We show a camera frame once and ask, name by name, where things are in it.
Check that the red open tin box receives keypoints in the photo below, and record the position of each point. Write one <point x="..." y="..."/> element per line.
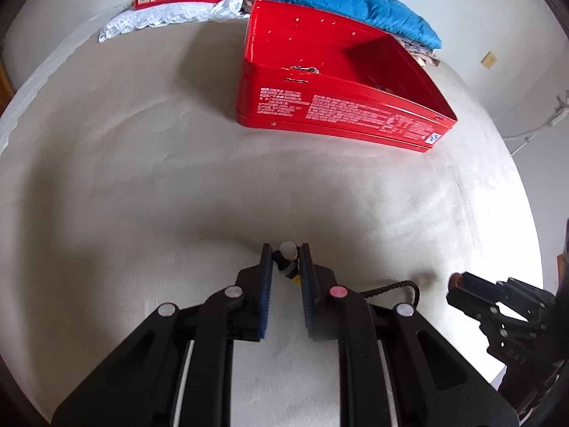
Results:
<point x="309" y="71"/>

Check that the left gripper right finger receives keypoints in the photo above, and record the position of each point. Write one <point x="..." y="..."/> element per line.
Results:
<point x="396" y="369"/>

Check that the white lace cloth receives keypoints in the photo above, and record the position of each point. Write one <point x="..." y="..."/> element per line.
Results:
<point x="131" y="20"/>

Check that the beige wall socket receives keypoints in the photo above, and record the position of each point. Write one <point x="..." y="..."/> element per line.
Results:
<point x="489" y="60"/>

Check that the beige bed sheet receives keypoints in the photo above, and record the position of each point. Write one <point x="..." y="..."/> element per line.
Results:
<point x="127" y="183"/>

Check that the wooden cabinet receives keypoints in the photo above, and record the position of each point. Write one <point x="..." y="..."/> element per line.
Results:
<point x="6" y="90"/>

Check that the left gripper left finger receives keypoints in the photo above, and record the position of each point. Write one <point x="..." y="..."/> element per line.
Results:
<point x="176" y="367"/>

